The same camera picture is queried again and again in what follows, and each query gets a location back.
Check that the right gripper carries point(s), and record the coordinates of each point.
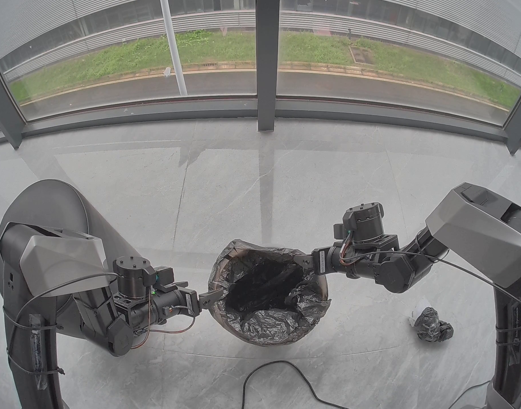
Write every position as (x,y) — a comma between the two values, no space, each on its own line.
(335,262)

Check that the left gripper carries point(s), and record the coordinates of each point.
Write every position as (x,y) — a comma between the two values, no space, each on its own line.
(175,309)

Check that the black plastic bag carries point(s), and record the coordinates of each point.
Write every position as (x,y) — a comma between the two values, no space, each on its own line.
(264,313)

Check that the white wrapper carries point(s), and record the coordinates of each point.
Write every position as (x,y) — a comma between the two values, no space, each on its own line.
(411,320)

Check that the black plastic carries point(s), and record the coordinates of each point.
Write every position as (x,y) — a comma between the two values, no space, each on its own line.
(433,324)

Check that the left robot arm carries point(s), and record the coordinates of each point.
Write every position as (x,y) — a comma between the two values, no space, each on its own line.
(51,249)

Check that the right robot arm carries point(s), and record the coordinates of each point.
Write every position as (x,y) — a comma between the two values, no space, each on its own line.
(477,237)

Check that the dark grey round chair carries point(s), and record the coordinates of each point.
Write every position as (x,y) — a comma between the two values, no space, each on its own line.
(51,207)

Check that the window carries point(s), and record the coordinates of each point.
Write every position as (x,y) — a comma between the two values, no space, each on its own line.
(266,58)

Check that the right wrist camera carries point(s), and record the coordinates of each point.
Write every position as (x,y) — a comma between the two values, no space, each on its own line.
(341,231)

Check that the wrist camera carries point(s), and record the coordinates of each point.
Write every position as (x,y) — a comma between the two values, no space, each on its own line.
(165,276)
(341,231)

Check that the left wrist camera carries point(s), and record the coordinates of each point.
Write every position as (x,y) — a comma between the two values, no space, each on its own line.
(165,276)

